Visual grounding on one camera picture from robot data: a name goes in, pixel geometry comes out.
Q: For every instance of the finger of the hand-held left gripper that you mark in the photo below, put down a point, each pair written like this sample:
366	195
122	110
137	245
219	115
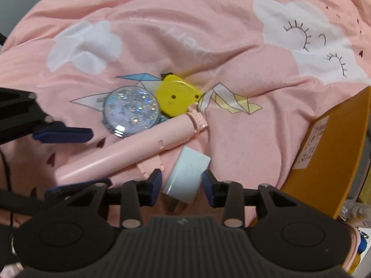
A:
78	186
63	134

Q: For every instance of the pink printed blanket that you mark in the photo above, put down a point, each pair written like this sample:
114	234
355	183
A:
203	20

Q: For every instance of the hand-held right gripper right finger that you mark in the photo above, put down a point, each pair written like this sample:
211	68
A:
209	186

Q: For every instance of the orange box with white inside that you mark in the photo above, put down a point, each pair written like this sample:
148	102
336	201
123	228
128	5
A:
318	179

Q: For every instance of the pale printed package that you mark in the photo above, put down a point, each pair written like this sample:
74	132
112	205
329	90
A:
356	212

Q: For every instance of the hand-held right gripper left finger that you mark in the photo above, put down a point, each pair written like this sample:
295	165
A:
156	185

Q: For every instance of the round glitter compact mirror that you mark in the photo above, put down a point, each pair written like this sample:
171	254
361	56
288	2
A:
130	111

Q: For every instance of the pink tube-shaped gadget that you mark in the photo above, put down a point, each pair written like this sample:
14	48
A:
116	156

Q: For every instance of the white charger plug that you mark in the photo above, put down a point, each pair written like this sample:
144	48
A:
187	173

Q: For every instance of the yellow rounded plastic gadget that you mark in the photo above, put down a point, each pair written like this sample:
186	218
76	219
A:
176	98

